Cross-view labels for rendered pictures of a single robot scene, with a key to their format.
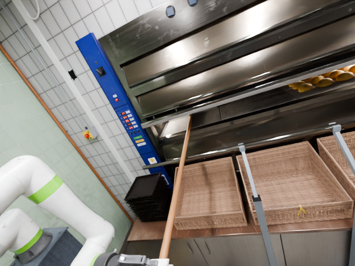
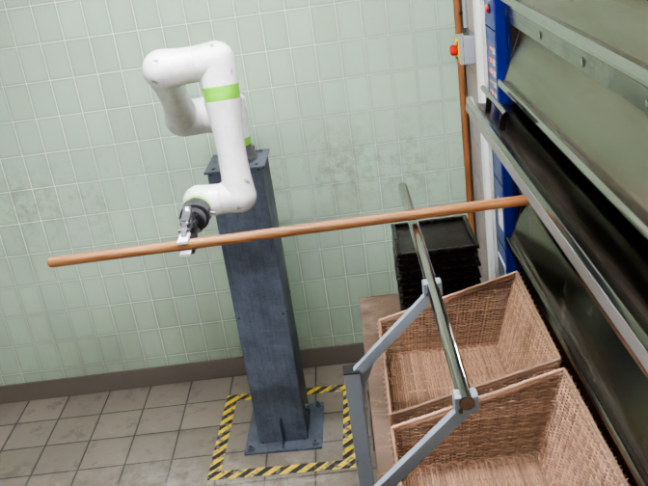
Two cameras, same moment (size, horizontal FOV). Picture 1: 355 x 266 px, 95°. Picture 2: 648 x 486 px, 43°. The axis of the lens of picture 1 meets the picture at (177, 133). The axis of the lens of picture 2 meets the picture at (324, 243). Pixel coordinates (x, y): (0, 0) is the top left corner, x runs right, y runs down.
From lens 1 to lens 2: 1.96 m
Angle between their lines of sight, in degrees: 67
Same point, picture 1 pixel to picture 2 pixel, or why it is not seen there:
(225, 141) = (569, 306)
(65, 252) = not seen: hidden behind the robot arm
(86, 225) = (224, 164)
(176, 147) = (532, 222)
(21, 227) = not seen: hidden behind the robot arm
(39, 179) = (210, 78)
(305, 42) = not seen: outside the picture
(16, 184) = (189, 69)
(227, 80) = (580, 131)
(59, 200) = (215, 114)
